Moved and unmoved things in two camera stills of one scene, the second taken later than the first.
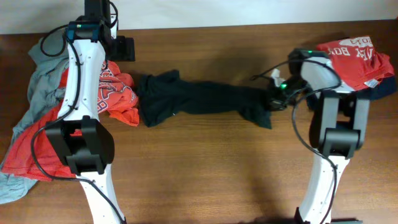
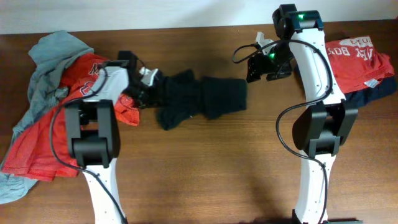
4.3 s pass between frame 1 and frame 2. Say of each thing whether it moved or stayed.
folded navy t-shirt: stayed
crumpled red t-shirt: stayed
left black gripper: moved
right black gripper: moved
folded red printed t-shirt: stayed
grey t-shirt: stayed
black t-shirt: moved
